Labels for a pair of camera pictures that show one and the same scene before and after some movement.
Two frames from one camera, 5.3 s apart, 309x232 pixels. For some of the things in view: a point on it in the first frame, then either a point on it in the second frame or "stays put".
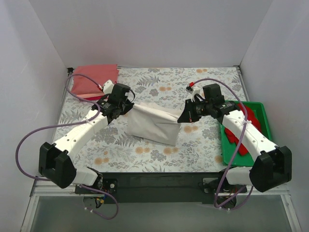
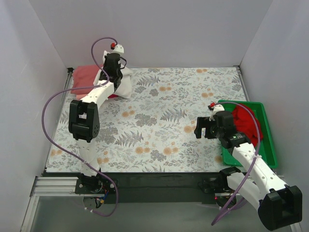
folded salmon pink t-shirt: (99, 74) stays put
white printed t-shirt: (152, 125) → (123, 89)
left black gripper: (127, 107) → (116, 79)
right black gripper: (189, 112) → (206, 128)
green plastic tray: (231, 155) stays put
